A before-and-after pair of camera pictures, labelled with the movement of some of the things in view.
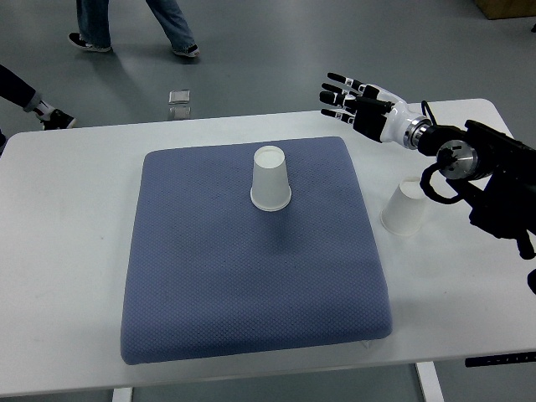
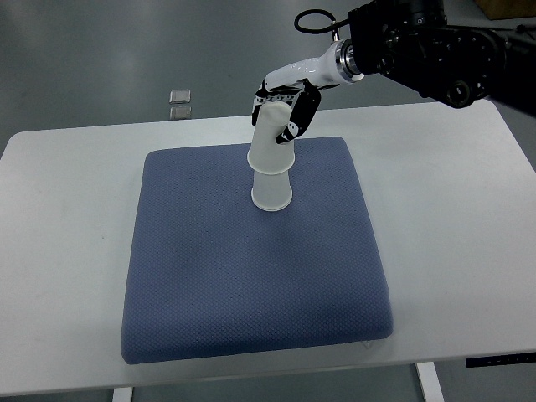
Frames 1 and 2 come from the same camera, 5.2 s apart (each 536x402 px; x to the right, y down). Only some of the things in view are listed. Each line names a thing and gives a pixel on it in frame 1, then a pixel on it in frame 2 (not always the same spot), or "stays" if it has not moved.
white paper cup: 404,210 → 267,155
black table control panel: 501,359 stays
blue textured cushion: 209,275 stays
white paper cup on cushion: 270,189 stays
